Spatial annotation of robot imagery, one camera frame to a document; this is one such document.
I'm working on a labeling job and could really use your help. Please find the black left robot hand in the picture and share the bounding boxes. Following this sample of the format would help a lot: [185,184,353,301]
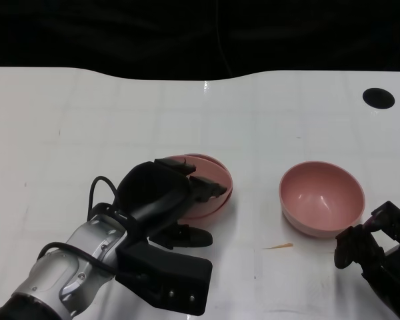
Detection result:
[115,158,227,250]

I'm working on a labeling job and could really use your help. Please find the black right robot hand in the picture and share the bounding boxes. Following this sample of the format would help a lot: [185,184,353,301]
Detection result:
[333,201,400,317]

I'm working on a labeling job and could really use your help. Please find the pink plastic bowl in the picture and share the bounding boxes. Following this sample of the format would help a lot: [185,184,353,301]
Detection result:
[159,153,233,216]
[178,153,235,229]
[279,161,366,238]

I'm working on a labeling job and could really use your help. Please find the black backdrop curtain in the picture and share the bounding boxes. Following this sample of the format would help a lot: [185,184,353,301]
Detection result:
[0,0,400,81]

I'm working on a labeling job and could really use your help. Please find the black round table grommet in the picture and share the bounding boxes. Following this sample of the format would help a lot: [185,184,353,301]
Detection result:
[362,87,395,109]

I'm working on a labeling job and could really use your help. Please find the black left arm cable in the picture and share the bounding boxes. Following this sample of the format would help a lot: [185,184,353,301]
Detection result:
[38,175,127,277]

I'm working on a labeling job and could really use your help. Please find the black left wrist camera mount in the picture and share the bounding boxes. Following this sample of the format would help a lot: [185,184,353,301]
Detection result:
[115,233,213,316]

